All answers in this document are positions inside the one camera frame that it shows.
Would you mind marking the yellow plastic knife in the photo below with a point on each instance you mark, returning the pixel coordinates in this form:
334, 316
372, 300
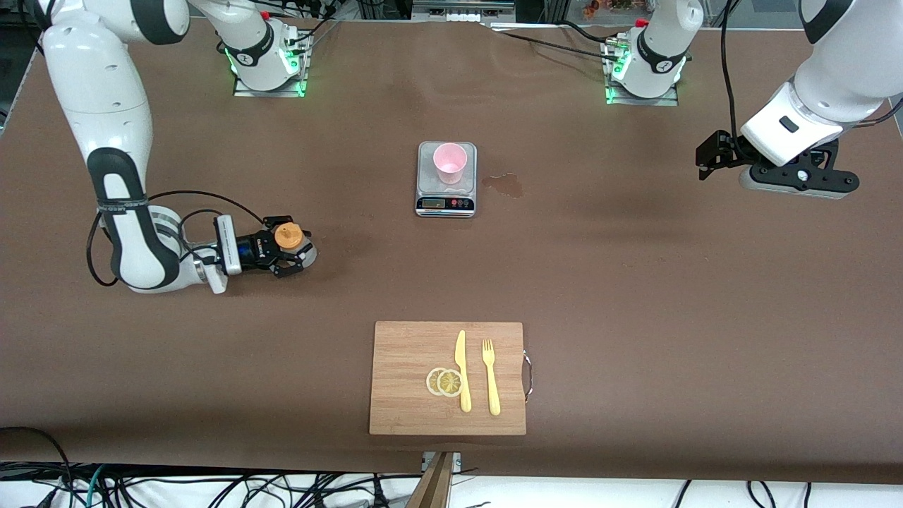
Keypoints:
461, 353

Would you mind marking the sauce bottle with orange cap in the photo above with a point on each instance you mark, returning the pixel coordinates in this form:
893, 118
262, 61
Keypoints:
289, 235

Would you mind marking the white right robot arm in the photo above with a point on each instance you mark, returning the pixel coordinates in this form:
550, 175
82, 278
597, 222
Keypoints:
106, 106

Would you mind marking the yellow plastic fork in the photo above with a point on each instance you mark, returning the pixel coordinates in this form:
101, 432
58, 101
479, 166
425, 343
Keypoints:
492, 384

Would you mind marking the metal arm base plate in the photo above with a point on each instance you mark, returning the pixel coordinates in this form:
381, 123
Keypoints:
268, 93
638, 101

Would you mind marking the pink plastic cup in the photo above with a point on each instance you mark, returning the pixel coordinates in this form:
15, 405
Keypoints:
449, 162

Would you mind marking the wooden cutting board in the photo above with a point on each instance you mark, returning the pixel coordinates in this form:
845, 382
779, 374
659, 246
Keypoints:
402, 353

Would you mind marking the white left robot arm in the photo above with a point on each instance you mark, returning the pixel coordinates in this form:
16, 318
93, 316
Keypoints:
656, 56

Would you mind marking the grey power strip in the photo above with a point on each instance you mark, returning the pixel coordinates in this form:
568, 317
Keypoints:
458, 15

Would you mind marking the small metal bracket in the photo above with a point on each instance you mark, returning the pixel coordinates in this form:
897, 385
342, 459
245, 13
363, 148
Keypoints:
457, 462

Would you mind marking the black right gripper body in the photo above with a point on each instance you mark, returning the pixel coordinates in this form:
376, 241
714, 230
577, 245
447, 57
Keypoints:
259, 250

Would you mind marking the lemon slice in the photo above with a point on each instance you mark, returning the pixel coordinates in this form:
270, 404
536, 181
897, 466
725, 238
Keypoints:
430, 382
450, 383

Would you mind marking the grey digital kitchen scale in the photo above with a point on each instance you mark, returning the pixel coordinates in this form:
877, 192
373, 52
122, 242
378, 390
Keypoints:
446, 203

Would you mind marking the wooden beam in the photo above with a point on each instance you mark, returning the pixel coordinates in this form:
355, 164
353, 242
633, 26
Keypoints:
432, 490

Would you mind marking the brown table cover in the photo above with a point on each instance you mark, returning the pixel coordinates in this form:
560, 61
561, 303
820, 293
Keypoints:
635, 353

